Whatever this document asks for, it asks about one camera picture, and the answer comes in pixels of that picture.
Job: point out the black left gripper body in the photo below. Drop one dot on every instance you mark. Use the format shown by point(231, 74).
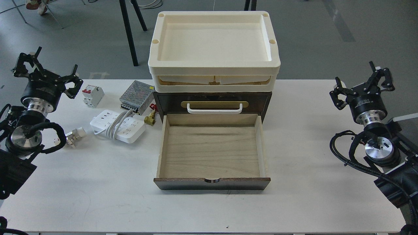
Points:
point(49, 91)

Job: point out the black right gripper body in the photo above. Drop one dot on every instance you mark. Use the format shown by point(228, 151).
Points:
point(366, 100)

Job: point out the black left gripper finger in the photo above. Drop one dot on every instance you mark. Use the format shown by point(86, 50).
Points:
point(40, 73)
point(72, 78)

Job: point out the white power strip with cable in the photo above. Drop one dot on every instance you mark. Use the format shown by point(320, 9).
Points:
point(120, 126)

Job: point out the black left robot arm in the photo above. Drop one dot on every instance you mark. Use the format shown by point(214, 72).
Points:
point(26, 130)

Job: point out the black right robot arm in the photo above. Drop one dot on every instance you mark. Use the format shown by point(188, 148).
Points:
point(387, 151)

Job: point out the cream plastic tray cabinet top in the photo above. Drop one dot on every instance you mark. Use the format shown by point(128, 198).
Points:
point(214, 51)

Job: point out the white red circuit breaker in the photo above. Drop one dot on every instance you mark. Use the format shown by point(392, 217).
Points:
point(92, 95)

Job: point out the small white metal connector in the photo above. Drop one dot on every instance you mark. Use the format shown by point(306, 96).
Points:
point(73, 136)

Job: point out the silver metal power supply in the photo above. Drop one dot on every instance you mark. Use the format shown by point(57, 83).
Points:
point(137, 97)

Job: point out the person's shoe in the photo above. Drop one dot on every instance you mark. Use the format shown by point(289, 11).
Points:
point(39, 5)

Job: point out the black chair leg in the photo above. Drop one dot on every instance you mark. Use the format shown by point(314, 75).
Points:
point(127, 27)

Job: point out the open wooden drawer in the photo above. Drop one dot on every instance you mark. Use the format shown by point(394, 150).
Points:
point(212, 152)

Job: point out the brass valve with red handle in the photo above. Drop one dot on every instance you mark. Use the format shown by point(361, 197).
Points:
point(150, 119)

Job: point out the white drawer handle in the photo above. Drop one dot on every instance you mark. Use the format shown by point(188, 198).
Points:
point(214, 111)

